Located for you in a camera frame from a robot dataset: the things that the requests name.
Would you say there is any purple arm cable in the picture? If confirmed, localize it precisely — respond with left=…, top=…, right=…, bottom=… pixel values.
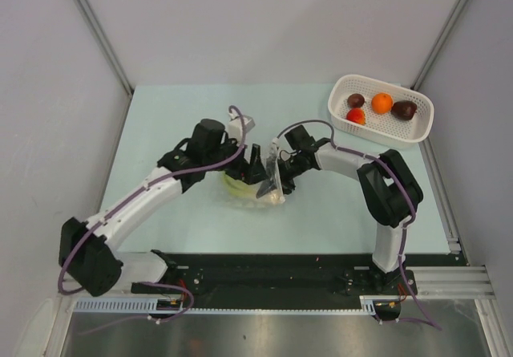
left=272, top=120, right=442, bottom=331
left=58, top=105, right=249, bottom=334

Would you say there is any fake green onion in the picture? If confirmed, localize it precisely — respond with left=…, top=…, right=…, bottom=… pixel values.
left=221, top=174, right=285, bottom=206

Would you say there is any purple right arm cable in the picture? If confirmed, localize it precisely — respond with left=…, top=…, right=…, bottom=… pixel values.
left=272, top=120, right=442, bottom=331

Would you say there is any dark purple fake fruit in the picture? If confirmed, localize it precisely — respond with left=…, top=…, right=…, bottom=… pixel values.
left=390, top=100, right=418, bottom=121
left=347, top=93, right=366, bottom=108

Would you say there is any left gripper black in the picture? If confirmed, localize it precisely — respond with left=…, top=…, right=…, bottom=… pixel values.
left=204, top=133, right=269, bottom=185

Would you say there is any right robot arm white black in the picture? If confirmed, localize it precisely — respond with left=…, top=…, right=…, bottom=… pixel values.
left=256, top=122, right=423, bottom=294

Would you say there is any clear zip top bag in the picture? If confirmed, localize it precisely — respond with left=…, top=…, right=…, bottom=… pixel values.
left=220, top=139, right=285, bottom=209

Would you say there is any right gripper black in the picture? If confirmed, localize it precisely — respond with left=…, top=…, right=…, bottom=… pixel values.
left=258, top=153, right=311, bottom=202

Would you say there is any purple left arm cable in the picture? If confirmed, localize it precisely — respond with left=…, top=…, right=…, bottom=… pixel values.
left=58, top=105, right=249, bottom=334

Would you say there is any white slotted cable duct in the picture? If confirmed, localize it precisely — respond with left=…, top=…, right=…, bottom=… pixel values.
left=75, top=298, right=158, bottom=313

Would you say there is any red fake persimmon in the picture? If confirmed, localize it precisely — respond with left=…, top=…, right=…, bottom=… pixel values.
left=345, top=108, right=366, bottom=125

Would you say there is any white perforated plastic basket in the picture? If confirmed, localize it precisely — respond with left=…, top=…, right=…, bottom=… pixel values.
left=328, top=74, right=434, bottom=149

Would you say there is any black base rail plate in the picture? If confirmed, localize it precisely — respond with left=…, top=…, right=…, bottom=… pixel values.
left=131, top=250, right=468, bottom=310

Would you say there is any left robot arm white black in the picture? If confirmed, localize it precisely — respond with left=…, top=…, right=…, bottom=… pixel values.
left=58, top=116, right=265, bottom=297

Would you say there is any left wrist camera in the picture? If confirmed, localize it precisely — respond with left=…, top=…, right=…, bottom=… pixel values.
left=226, top=116, right=255, bottom=143

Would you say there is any orange fake tangerine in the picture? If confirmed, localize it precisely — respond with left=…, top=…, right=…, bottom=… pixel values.
left=371, top=92, right=394, bottom=115

